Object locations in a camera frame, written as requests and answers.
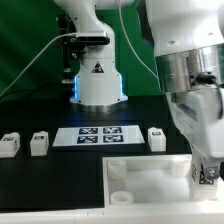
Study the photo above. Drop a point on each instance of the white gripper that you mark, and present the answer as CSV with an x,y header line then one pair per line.
x,y
196,117

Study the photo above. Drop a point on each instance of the white square tabletop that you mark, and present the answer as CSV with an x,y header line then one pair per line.
x,y
139,180

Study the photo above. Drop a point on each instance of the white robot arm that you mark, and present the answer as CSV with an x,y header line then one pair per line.
x,y
180,42

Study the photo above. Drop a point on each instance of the white sheet with tags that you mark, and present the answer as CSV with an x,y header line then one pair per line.
x,y
104,135

